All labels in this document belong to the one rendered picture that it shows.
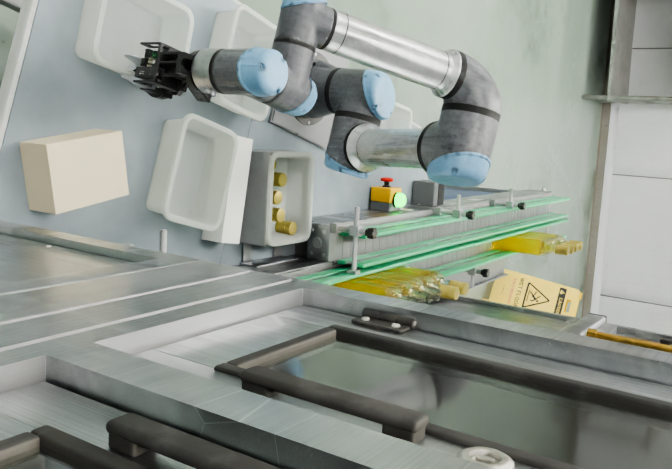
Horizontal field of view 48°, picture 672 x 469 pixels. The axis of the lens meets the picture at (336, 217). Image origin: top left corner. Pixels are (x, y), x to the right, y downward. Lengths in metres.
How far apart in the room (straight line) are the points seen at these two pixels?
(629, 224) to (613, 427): 7.15
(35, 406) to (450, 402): 0.30
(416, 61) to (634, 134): 6.36
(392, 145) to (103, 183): 0.61
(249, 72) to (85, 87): 0.39
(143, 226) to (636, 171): 6.49
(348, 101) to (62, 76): 0.69
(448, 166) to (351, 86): 0.47
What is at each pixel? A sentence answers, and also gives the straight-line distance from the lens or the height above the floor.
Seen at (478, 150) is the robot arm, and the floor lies 1.35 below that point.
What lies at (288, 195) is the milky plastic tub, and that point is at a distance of 1.90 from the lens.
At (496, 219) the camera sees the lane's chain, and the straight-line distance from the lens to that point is 2.89.
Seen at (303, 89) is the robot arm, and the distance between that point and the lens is 1.30.
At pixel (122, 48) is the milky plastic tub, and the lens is 1.53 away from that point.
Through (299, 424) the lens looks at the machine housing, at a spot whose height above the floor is 1.66.
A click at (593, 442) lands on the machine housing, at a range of 0.56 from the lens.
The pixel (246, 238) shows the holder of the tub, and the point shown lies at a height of 0.77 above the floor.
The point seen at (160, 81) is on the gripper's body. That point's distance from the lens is 1.33.
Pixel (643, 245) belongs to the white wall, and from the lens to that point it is 7.72.
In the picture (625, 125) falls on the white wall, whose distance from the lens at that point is 7.72.
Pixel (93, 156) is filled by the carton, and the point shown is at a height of 0.83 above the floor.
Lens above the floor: 1.91
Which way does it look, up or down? 33 degrees down
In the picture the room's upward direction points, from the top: 98 degrees clockwise
